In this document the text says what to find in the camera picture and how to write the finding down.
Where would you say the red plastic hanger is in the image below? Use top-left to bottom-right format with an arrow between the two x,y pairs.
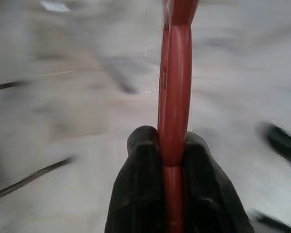
156,0 -> 199,233

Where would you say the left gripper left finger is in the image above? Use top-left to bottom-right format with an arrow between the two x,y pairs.
104,125 -> 166,233

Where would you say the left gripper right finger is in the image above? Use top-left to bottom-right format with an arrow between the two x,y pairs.
181,131 -> 255,233

